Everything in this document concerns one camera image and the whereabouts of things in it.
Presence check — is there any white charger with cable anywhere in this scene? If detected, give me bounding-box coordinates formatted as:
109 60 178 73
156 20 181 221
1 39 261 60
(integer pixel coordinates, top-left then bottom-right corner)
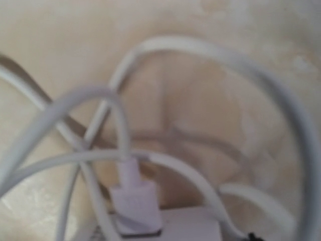
1 36 320 240

